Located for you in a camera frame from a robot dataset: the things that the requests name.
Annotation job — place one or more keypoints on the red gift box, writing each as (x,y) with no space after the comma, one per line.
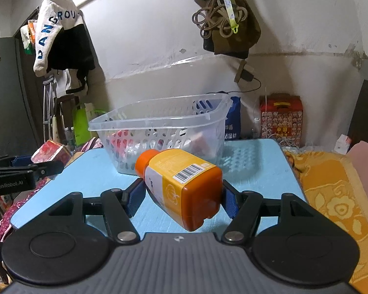
(282,119)

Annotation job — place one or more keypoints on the clear plastic bottle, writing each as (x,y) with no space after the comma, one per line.
(69,136)

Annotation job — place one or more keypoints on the blue bag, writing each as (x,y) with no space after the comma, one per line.
(233,119)

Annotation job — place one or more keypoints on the grey cabinet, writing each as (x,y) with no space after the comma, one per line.
(9,104)

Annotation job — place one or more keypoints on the brown hanging bag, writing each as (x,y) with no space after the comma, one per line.
(248,33)

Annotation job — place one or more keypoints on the white garment with blue letters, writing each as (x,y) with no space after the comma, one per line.
(52,27)

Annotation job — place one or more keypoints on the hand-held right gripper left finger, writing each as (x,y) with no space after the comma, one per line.
(135,197)

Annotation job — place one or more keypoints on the small white box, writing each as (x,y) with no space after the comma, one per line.
(343,144)

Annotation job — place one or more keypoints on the wooden chair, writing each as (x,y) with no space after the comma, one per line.
(66,110)

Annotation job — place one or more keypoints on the dark headboard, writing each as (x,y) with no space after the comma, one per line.
(365,113)

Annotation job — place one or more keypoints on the orange and white hanging bag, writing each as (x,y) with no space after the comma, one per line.
(29,36)

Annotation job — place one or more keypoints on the green bag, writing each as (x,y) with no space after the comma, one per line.
(81,122)

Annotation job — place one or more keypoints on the black power adapter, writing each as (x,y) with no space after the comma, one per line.
(247,76)

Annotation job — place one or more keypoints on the clear plastic basket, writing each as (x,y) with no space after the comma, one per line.
(159,119)

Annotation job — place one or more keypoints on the black garment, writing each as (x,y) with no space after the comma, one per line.
(76,55)

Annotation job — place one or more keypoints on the orange bottle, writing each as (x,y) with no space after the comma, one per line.
(187,190)

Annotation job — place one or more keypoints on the red patterned box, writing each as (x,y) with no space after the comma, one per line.
(50,151)

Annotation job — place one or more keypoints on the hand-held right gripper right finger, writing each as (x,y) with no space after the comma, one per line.
(231,200)

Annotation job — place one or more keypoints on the pink blanket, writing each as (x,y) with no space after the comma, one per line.
(365,156)

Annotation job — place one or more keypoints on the wooden wall block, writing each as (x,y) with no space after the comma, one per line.
(239,72)

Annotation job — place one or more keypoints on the orange patterned blanket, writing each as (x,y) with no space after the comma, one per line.
(334,196)

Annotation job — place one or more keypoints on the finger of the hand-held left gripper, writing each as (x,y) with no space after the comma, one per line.
(46,170)
(22,160)

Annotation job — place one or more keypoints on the metal crutches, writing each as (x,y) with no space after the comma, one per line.
(49,107)

